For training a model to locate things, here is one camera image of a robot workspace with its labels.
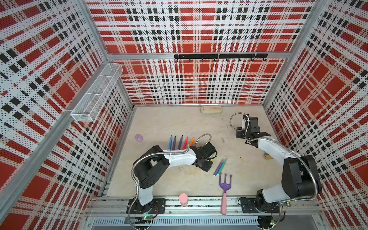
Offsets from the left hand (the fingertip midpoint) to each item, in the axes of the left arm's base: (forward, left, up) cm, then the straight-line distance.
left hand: (206, 164), depth 88 cm
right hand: (+19, -23, +10) cm, 32 cm away
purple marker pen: (+15, +22, -1) cm, 26 cm away
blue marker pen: (+16, +24, 0) cm, 29 cm away
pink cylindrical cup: (-21, +13, +9) cm, 26 cm away
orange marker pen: (+17, +9, 0) cm, 19 cm away
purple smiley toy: (+18, +46, +2) cm, 50 cm away
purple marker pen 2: (+16, +17, -2) cm, 24 cm away
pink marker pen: (+15, +13, -1) cm, 20 cm away
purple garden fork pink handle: (-13, -10, -1) cm, 16 cm away
